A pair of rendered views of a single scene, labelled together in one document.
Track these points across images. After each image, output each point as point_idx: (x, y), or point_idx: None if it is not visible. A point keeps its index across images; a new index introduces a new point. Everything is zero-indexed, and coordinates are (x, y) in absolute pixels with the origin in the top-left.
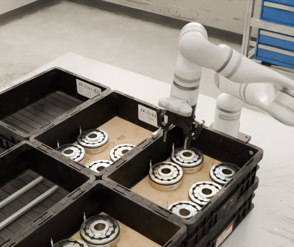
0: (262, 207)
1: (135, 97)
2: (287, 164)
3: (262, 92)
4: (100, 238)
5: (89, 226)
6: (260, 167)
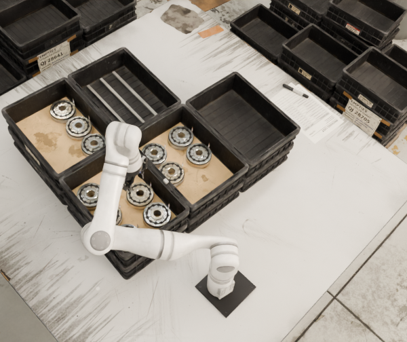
0: (125, 288)
1: (230, 180)
2: (176, 336)
3: (136, 233)
4: (85, 143)
5: (97, 138)
6: (177, 309)
